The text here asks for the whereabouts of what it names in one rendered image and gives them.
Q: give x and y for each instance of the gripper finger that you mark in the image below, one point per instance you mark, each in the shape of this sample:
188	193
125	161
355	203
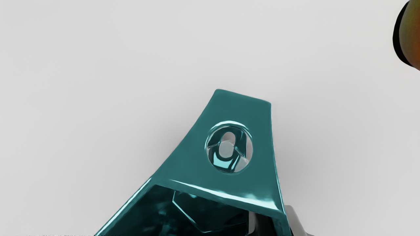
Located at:
295	221

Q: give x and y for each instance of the teal faceted mug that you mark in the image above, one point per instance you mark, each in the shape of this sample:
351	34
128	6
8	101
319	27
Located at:
197	170

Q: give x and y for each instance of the orange-green round fruit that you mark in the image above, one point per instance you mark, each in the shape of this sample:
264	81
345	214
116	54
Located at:
410	36

